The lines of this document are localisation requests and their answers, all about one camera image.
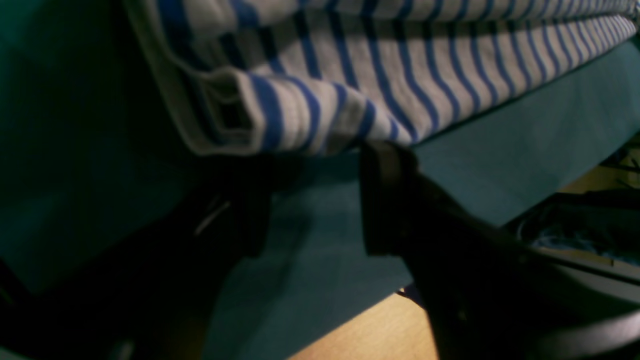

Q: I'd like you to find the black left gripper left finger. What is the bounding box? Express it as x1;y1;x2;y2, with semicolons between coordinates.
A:
1;155;274;360

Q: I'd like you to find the blue white striped T-shirt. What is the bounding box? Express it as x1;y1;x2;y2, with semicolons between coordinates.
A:
123;0;639;157

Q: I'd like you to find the blue table cloth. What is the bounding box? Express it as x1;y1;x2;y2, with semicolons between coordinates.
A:
0;0;639;360

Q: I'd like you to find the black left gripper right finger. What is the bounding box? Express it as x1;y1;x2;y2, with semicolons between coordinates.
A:
359;142;639;360

